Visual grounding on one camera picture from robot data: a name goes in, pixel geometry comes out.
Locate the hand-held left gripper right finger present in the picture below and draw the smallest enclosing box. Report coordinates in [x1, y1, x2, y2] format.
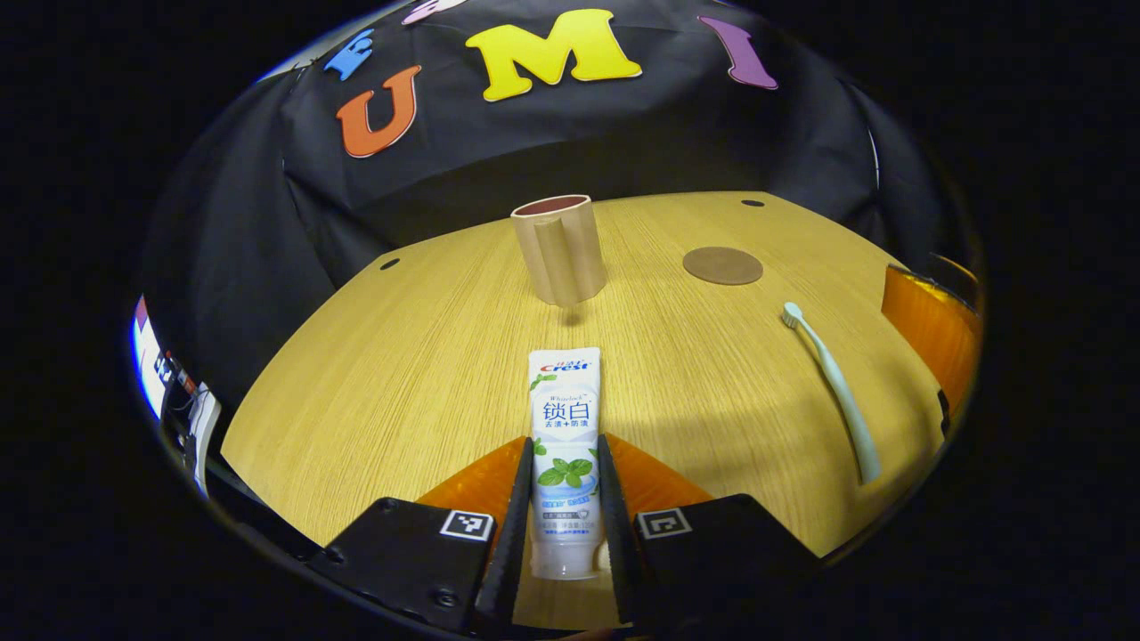
[595, 434, 825, 629]

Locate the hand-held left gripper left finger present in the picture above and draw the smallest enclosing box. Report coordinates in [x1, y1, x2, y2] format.
[307, 436, 535, 637]

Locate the pale green toothbrush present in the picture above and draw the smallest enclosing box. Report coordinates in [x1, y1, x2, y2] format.
[781, 302, 883, 486]

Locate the white toothpaste tube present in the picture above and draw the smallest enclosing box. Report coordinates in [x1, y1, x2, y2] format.
[527, 347, 603, 581]

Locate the brown round coaster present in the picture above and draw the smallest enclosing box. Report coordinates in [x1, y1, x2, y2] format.
[682, 246, 765, 287]

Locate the beige cup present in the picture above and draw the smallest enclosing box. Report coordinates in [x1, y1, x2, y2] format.
[510, 194, 608, 308]

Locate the black backdrop cloth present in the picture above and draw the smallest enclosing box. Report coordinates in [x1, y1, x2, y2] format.
[142, 0, 945, 419]

